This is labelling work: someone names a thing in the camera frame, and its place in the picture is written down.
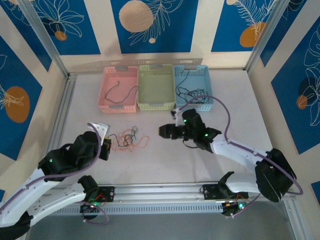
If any pink plastic basket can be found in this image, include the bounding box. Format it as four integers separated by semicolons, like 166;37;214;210
96;65;139;114

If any long black wire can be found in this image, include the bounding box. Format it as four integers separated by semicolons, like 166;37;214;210
175;68;213;105

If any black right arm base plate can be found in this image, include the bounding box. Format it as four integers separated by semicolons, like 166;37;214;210
201;183;250;201

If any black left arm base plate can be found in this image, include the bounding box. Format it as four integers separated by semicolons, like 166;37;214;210
84;186;116;203

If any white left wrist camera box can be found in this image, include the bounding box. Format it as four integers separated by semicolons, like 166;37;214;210
87;121;110;141

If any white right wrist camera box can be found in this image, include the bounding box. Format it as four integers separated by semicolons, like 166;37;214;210
170;108;184;127

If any aluminium side rail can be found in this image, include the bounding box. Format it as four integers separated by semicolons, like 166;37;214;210
46;73;78;151

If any blue plastic basket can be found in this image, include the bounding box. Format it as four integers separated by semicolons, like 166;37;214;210
172;64;216;113

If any aluminium front rail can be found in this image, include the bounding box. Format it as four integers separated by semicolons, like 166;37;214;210
34;181;297;208

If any aluminium frame post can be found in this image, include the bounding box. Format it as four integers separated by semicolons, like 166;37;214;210
244;0;288;72
18;0;70;78

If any green plastic basket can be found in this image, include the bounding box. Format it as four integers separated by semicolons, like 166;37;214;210
136;63;176;112

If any black controller board green light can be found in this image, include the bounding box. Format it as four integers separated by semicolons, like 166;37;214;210
79;201;101;221
221;199;251;218

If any thin black wire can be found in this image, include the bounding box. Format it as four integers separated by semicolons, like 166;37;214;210
104;80;139;104
109;133;137;149

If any grey slotted cable duct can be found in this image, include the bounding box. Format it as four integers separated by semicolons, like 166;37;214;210
53;202;226;216

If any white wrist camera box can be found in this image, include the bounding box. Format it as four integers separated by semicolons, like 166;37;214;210
87;121;110;141
170;108;184;127

